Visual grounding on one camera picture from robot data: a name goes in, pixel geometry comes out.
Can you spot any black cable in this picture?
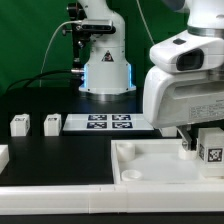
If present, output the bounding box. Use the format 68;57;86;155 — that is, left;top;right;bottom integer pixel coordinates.
5;69;84;94

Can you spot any grey camera on mount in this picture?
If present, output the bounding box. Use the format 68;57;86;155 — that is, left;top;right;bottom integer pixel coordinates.
80;19;116;34

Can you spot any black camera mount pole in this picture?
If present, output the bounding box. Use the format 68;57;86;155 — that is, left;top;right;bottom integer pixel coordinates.
62;2;88;84

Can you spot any white marker base plate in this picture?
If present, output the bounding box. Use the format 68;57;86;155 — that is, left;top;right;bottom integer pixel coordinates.
63;114;153;131

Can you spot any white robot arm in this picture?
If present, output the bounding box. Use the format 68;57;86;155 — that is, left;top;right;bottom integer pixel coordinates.
78;0;224;142

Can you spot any white square tabletop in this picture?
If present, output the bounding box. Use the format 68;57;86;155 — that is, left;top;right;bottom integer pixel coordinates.
111;139;224;184

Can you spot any white cable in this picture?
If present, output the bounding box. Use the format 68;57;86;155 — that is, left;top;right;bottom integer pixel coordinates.
39;20;83;88

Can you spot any white U-shaped fence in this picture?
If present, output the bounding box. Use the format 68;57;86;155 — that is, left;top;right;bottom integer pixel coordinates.
0;144;224;215

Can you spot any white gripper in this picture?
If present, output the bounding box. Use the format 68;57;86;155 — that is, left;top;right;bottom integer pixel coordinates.
143;31;224;150

